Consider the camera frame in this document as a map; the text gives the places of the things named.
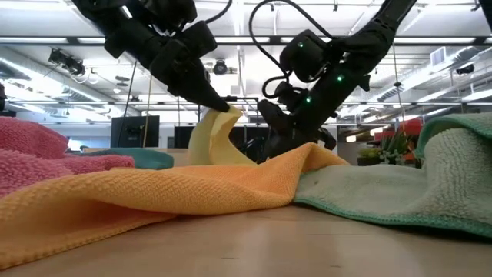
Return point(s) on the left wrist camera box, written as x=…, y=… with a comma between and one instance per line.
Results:
x=200, y=38

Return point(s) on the teal microfiber towel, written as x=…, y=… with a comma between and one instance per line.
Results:
x=150, y=158

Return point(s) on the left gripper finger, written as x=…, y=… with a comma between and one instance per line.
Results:
x=192, y=92
x=209, y=90

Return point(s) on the light green microfiber towel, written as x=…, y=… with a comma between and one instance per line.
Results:
x=423, y=184

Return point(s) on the orange microfiber towel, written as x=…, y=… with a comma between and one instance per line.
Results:
x=173, y=192

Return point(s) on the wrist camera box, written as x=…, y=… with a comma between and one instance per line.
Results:
x=200, y=38
x=288, y=96

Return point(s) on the shelf with red bins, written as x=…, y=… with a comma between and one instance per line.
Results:
x=411, y=127

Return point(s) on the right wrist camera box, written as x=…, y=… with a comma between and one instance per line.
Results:
x=288, y=96

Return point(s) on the pink microfiber towel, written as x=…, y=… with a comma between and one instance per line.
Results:
x=30, y=154

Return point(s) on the black ceiling spotlight cluster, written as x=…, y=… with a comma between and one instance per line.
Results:
x=67, y=61

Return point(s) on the black partition curtain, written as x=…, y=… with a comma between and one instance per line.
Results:
x=182, y=136

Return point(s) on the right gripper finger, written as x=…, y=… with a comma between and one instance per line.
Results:
x=327, y=139
x=284, y=142

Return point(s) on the round black ceiling lamp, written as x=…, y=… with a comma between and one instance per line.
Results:
x=220, y=67

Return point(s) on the black computer monitor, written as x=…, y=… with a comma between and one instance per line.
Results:
x=130, y=132

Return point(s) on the yellow microfiber towel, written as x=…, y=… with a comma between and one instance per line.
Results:
x=215, y=142

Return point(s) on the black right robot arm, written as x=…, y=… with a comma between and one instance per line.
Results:
x=376, y=34

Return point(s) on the small potted succulent plant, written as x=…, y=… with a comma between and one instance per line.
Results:
x=388, y=152

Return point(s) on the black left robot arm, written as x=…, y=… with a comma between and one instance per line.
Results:
x=115, y=27

